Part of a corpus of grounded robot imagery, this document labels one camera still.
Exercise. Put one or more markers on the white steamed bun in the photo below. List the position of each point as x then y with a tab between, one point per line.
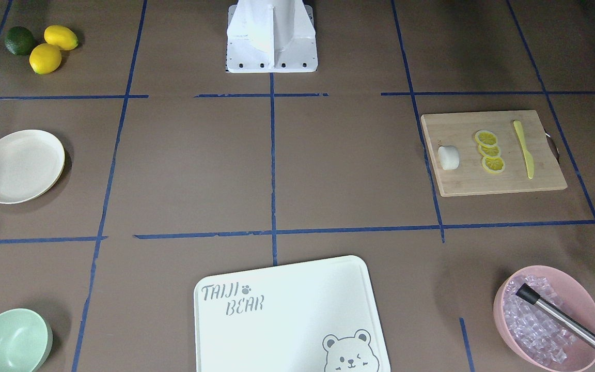
449	157

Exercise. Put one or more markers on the cream round plate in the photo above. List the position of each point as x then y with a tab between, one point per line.
31	162

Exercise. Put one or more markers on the white bear-print tray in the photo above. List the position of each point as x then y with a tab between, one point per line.
319	315

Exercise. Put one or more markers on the lemon slice, top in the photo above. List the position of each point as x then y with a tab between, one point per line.
486	138

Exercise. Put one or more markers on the lemon slice, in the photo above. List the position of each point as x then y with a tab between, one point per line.
486	138
494	152
493	165

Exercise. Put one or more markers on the bamboo cutting board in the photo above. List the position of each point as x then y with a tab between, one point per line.
458	129

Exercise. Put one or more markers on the lemon slice, bottom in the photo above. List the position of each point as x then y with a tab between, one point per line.
493	165

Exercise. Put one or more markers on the lemon slice, middle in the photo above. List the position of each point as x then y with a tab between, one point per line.
494	152

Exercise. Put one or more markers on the yellow plastic knife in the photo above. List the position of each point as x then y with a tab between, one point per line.
528	158

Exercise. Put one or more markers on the yellow lemon, rear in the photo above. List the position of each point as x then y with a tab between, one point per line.
61	36

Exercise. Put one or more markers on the yellow lemon, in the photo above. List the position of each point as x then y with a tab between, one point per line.
45	58
61	36

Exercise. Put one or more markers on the yellow lemon, front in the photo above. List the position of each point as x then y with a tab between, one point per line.
45	58

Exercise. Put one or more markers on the clear ice cubes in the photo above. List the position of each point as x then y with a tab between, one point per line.
542	338

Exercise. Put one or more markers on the pink bowl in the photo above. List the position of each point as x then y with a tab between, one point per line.
581	308

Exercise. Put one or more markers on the steel tool with black tip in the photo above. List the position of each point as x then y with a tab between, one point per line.
526	293

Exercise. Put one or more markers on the green lime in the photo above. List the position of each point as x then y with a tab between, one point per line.
19	41

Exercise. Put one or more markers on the light green bowl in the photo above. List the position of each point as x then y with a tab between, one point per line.
26	340

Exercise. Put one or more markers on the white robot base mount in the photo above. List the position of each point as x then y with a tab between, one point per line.
271	37

